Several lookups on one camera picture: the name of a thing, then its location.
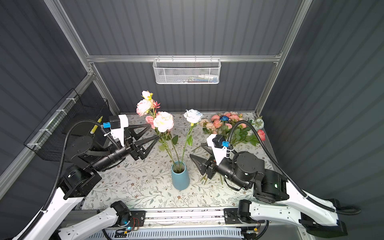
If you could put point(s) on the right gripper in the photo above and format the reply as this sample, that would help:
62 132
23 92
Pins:
203 167

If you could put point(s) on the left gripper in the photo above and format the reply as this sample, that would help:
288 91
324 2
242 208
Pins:
134 149

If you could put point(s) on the pink peony stem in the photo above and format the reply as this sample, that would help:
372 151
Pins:
162 123

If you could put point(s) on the blue ceramic vase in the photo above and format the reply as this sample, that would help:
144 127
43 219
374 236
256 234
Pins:
180 176

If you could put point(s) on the pink multi-bloom rose stem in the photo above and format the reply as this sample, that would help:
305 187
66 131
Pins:
147 103

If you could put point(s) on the white rose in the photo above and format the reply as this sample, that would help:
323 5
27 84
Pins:
193 117

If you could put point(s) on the blue rose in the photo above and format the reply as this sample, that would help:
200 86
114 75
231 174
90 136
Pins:
224 119

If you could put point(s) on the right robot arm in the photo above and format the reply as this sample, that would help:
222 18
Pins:
277 198

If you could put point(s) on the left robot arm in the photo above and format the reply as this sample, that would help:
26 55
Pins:
80 166

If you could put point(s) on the pile of artificial flowers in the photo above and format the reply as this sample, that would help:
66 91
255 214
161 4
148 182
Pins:
237 129

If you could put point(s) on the floral table mat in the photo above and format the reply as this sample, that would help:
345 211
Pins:
147 184

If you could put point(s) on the yellow marker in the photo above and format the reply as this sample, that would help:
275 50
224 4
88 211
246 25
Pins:
95 127

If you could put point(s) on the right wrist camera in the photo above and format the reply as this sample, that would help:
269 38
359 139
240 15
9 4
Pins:
220 147

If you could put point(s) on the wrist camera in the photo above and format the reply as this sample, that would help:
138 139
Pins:
114 130
220 147

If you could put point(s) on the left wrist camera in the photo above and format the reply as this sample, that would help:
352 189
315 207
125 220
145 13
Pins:
114 130

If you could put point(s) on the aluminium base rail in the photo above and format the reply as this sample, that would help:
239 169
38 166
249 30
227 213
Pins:
214 216

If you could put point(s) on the white wire basket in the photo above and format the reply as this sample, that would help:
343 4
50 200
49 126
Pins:
187 73

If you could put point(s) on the black wire basket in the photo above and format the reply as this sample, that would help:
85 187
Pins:
47 139

